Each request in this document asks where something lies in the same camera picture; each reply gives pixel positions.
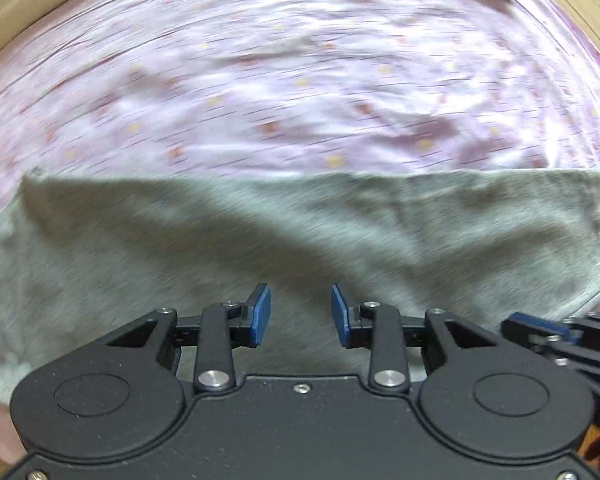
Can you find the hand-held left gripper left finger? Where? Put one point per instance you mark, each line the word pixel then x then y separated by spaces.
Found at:
pixel 260 316

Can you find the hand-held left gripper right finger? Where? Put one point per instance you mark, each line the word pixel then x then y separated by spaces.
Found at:
pixel 339 316

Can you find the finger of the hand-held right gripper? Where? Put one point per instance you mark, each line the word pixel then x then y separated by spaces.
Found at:
pixel 540 323

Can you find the grey speckled pants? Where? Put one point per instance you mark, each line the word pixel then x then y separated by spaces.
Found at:
pixel 280 240

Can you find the pink patterned bed sheet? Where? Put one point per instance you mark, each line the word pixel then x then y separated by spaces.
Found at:
pixel 280 85

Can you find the cream panelled wardrobe door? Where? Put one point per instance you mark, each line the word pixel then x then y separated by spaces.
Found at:
pixel 587 5

